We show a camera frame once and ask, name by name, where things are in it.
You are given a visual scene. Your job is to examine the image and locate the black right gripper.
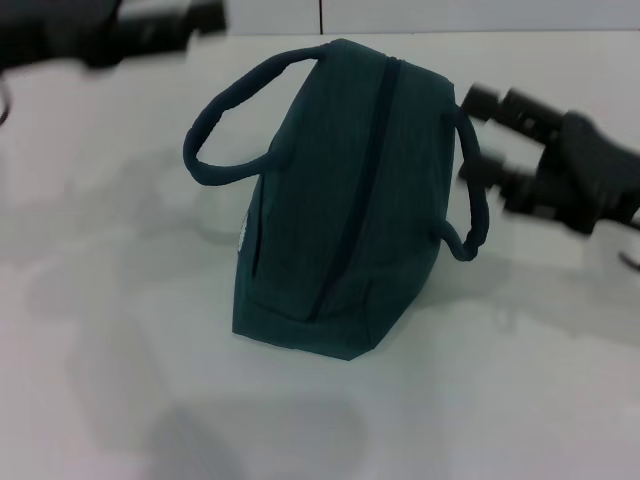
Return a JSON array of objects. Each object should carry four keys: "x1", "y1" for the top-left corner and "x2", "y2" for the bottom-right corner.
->
[{"x1": 458, "y1": 82, "x2": 640, "y2": 237}]

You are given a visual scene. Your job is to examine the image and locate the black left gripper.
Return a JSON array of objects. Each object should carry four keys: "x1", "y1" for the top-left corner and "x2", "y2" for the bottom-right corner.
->
[{"x1": 0, "y1": 0, "x2": 229, "y2": 76}]

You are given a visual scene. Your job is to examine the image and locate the dark teal fabric lunch bag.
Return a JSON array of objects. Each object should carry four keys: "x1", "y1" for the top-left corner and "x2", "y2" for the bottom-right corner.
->
[{"x1": 182, "y1": 37, "x2": 491, "y2": 362}]

